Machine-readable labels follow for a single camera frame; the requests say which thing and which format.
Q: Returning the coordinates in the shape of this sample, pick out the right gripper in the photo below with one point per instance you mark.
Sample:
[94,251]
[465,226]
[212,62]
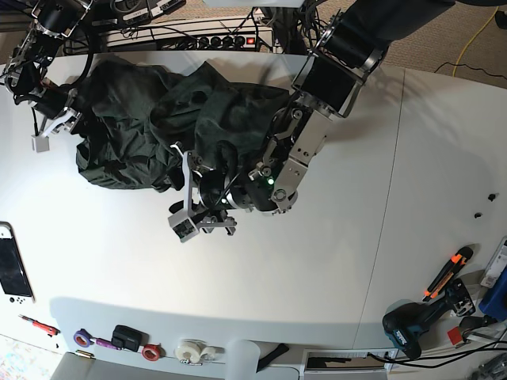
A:
[58,104]

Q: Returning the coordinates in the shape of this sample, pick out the orange black utility knife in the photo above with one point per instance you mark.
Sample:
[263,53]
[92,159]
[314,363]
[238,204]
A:
[448,272]

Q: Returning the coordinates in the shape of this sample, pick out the purple tape roll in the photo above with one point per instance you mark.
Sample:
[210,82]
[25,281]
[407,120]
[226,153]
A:
[83,339]

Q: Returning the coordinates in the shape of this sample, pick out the teal black cordless drill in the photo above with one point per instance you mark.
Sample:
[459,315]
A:
[407,323]

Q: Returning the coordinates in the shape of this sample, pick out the red tape roll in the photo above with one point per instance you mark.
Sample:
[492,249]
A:
[152,352]

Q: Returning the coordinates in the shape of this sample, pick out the black tablet with white frame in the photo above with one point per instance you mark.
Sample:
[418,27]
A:
[14,280]

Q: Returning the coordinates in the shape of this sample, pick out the blue box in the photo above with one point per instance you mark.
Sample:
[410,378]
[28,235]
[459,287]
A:
[493,303]

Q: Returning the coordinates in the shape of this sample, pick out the clear tape dispenser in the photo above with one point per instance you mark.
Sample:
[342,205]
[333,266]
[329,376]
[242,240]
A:
[193,352]

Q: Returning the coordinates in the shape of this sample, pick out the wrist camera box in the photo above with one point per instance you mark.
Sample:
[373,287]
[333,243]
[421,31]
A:
[183,226]
[40,144]

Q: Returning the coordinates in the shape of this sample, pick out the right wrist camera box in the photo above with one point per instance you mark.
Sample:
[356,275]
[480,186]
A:
[40,144]

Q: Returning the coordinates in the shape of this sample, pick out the dark green t-shirt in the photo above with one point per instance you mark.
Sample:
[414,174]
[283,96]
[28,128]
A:
[134,114]

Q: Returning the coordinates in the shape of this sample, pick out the red handled screwdriver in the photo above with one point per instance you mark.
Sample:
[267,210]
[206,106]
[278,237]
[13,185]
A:
[49,330]

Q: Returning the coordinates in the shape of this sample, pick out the white translucent cup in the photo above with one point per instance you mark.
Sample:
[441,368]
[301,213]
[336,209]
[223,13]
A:
[242,360]

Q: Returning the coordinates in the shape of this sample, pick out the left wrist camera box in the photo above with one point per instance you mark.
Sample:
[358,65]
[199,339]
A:
[183,226]

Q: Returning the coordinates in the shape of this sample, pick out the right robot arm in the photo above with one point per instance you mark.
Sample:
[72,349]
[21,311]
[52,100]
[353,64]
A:
[24,75]

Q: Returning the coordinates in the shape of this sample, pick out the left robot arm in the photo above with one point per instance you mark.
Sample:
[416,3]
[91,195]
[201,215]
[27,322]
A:
[352,46]

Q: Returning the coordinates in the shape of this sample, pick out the black action camera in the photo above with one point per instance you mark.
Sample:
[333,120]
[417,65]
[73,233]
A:
[124,337]

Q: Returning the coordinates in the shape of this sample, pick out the white power strip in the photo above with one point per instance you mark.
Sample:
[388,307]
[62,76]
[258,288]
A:
[229,34]

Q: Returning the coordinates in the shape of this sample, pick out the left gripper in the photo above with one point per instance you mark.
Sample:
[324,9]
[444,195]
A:
[208,192]

